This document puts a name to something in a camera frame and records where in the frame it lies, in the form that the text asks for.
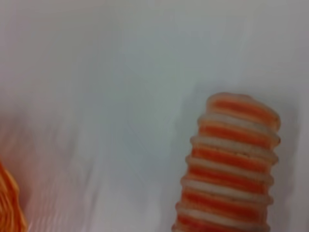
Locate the orange striped bread roll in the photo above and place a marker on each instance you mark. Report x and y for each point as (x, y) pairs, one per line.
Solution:
(229, 169)

